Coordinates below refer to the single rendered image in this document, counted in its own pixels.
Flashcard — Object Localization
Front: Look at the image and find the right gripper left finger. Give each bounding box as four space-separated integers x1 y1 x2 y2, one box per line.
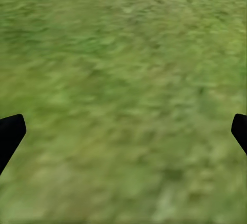
0 114 26 175

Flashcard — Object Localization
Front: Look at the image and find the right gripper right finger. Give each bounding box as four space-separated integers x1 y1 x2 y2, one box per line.
231 113 247 154

